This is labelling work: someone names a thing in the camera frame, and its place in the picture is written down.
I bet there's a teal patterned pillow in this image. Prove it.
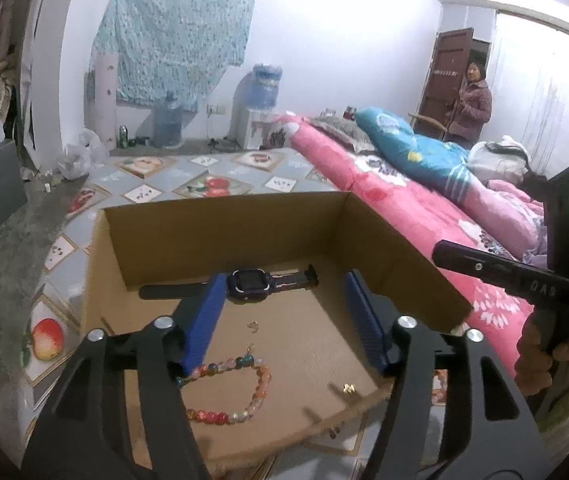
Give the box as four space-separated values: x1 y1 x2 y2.
355 107 477 205

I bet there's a purple kids smart watch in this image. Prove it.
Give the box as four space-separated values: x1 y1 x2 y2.
138 264 319 302

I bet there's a person in purple jacket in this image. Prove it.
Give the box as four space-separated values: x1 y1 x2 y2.
445 61 493 150

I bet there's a brown cardboard box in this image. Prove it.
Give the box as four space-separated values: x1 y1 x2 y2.
82 192 471 479

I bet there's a multicolour bead bracelet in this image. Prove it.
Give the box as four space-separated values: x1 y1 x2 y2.
175 353 274 427

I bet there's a brown wooden door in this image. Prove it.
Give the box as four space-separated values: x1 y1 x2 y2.
413 28 473 139

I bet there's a person right hand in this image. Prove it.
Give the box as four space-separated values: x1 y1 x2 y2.
515 314 569 396

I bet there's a pink floral blanket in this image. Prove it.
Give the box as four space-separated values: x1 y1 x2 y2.
265 116 542 372

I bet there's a blue water dispenser bottle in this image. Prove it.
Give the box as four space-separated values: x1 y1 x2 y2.
230 64 282 151

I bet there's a white plastic bag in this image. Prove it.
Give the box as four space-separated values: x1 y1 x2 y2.
57 129 109 181

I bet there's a teal floral wall cloth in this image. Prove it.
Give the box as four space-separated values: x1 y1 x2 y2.
90 0 255 112

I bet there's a small gold earring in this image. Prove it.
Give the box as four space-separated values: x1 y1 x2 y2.
342 384 356 396

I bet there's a blue water jug on floor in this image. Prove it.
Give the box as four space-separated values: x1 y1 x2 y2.
152 91 182 150

